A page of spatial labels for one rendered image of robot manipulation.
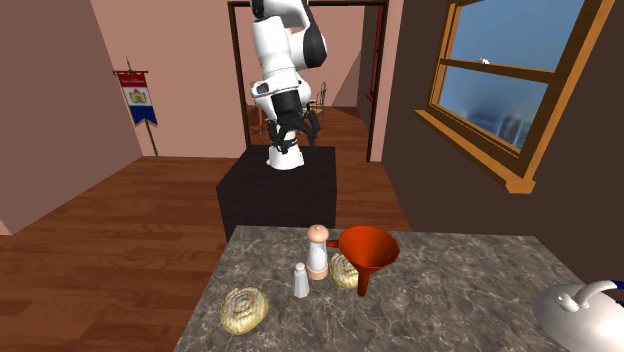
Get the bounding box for metal wire chair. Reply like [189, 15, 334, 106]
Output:
[310, 81, 328, 122]

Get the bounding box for orange funnel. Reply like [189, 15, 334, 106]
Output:
[325, 225, 402, 298]

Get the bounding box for dark wooden door frame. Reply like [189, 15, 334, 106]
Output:
[226, 0, 390, 164]

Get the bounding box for pink and white pepper mill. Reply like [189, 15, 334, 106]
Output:
[305, 224, 330, 282]

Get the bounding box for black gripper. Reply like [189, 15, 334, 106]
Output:
[266, 87, 322, 155]

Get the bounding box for wooden framed window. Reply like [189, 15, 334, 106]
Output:
[414, 0, 617, 195]

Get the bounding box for white salt shaker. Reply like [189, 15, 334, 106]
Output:
[293, 262, 311, 299]

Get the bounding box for red white blue banner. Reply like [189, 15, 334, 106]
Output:
[112, 55, 160, 158]

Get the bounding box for large round bread loaf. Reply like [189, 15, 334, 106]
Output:
[219, 286, 271, 336]

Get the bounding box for dark robot stand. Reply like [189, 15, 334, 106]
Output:
[216, 145, 338, 243]

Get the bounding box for small round bread loaf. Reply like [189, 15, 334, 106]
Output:
[328, 251, 361, 290]

